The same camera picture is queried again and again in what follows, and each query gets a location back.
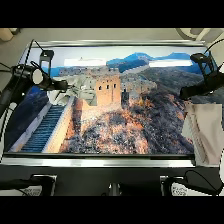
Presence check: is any beige garment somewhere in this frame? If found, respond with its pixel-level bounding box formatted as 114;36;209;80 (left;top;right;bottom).
182;102;224;167

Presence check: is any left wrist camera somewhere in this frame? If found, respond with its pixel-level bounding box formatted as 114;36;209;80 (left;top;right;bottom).
38;49;55;78

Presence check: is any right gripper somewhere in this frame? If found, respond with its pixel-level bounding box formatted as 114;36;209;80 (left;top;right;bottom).
179;83;205;101

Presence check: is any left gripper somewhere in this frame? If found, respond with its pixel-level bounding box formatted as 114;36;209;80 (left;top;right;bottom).
43;78;70;92

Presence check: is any black cable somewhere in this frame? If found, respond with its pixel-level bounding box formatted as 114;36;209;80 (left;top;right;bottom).
19;39;36;69
184;169;224;196

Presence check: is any silver frame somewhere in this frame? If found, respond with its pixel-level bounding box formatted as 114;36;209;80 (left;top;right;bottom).
0;39;224;197

